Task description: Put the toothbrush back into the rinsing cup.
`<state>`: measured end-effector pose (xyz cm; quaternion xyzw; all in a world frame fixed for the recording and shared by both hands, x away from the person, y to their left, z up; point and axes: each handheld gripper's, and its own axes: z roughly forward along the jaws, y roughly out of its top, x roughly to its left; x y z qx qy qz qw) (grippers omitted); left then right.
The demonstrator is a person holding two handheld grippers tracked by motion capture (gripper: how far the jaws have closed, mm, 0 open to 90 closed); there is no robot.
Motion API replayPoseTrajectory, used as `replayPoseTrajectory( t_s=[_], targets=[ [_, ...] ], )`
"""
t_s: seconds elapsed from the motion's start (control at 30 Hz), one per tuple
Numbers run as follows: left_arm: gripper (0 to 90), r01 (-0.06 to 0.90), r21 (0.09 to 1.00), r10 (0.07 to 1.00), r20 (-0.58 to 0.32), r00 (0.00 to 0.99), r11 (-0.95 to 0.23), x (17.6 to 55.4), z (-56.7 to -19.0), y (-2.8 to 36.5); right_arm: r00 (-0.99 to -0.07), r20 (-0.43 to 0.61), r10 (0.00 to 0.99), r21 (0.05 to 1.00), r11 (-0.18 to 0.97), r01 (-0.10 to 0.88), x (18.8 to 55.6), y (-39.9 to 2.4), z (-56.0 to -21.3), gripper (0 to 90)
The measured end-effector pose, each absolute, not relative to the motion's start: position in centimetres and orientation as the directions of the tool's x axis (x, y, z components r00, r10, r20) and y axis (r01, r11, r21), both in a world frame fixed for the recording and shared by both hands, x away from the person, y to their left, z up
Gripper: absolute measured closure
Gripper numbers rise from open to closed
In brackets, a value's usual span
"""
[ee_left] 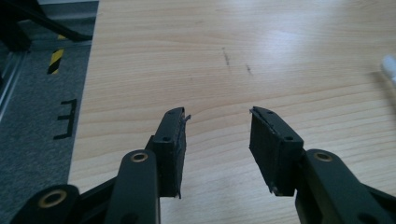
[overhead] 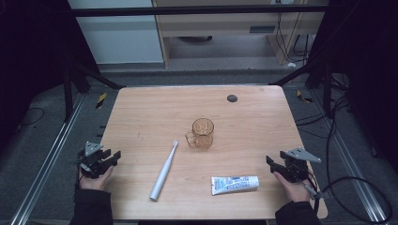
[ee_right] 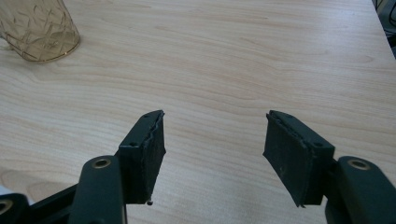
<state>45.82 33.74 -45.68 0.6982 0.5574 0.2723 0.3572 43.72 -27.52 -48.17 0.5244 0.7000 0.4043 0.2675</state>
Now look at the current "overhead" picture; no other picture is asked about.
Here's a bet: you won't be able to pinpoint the white electric toothbrush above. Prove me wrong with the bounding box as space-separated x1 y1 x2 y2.
148 140 179 203

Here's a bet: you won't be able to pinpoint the black cables under desk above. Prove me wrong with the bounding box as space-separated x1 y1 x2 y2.
274 11 314 64

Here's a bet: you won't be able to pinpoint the black horizontal frame bar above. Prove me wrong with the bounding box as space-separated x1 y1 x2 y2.
60 4 329 19

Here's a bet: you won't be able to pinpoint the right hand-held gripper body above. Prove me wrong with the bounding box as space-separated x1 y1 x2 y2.
281 147 322 184

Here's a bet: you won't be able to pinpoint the thick black looped floor cable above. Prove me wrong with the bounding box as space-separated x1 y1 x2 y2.
321 102 393 225

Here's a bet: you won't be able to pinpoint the bundle of black floor cables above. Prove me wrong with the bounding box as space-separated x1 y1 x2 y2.
295 73 352 140

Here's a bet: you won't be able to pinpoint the light wooden desk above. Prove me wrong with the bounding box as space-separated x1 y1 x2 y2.
152 0 329 68

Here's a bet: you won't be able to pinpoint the thin black left gripper cable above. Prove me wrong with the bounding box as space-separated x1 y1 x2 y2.
74 149 86 190

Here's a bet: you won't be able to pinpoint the white cabinet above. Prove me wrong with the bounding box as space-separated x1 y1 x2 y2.
67 0 165 66

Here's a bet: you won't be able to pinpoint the aluminium floor rail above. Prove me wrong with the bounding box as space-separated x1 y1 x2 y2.
308 89 390 225
10 93 87 225

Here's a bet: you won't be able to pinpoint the white toothpaste tube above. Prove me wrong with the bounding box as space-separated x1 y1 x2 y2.
210 174 261 197

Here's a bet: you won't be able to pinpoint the yellow black tape piece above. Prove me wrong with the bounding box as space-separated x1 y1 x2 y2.
95 91 108 110
296 89 314 104

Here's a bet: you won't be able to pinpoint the amber transparent cup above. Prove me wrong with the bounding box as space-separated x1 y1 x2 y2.
184 117 216 150

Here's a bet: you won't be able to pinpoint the dark curtain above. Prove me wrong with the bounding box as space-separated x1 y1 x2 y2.
308 0 398 174
0 0 101 153

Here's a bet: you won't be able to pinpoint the black frame strut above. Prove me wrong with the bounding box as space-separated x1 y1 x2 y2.
61 55 127 124
268 57 335 119

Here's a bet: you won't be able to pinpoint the person's right hand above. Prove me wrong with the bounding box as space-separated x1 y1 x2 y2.
273 171 311 203

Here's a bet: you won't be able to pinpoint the person's left hand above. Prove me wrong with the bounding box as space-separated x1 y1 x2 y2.
78 166 115 192

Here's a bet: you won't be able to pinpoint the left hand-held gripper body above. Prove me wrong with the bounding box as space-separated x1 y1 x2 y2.
78 141 111 180

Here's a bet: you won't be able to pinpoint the thin black floor cable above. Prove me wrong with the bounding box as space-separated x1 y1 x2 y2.
18 107 46 128

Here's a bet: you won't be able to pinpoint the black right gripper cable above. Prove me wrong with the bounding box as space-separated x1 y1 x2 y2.
301 170 325 218

